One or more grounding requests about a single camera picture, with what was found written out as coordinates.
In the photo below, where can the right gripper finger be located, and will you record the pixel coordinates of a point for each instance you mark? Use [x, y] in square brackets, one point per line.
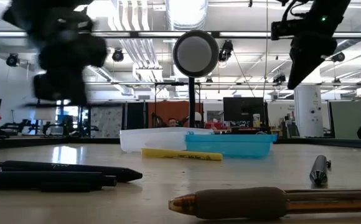
[305, 67]

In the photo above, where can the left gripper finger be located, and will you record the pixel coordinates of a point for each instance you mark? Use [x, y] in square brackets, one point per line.
[60, 88]

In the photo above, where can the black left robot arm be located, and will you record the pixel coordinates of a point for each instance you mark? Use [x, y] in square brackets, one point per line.
[43, 14]

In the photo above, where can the blue box with clear lid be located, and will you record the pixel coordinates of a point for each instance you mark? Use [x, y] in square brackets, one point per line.
[230, 144]

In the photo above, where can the white column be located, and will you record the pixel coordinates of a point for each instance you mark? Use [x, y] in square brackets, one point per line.
[312, 112]

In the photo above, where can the black monitor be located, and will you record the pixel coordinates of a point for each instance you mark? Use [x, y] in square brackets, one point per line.
[244, 110]

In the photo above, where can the black pen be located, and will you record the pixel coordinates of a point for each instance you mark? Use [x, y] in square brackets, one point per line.
[74, 169]
[43, 180]

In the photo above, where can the black desk lamp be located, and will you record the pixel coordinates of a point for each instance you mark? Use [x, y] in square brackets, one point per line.
[195, 54]

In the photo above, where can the person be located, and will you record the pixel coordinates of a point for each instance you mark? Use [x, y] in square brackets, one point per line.
[172, 122]

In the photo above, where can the yellow highlighter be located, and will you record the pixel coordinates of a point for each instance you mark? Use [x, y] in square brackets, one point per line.
[180, 154]

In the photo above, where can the brown grip pen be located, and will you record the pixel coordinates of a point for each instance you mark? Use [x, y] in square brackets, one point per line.
[239, 202]

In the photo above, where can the black ceiling camera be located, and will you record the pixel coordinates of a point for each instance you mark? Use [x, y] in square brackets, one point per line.
[226, 50]
[338, 57]
[118, 55]
[12, 59]

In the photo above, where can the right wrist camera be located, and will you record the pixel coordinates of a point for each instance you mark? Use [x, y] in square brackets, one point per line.
[286, 29]

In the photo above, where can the orange partition wall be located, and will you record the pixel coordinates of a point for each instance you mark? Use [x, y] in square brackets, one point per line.
[168, 112]

